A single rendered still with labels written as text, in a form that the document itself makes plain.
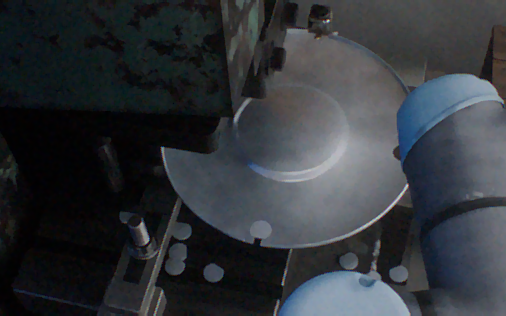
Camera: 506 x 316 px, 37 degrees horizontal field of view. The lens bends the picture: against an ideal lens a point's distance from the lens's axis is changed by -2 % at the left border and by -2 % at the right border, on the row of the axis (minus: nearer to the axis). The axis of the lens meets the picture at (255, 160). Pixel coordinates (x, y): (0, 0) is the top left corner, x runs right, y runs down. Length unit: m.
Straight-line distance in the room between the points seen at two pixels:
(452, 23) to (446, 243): 1.66
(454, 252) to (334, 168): 0.40
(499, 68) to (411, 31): 0.56
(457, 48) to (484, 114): 1.54
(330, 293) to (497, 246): 0.11
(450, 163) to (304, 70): 0.45
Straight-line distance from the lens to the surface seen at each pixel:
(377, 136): 0.87
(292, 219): 0.81
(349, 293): 0.41
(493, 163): 0.49
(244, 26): 0.53
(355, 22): 2.07
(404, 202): 0.83
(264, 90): 0.75
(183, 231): 0.90
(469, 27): 2.11
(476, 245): 0.46
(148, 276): 0.83
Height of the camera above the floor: 1.49
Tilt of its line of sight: 56 degrees down
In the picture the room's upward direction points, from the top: 5 degrees counter-clockwise
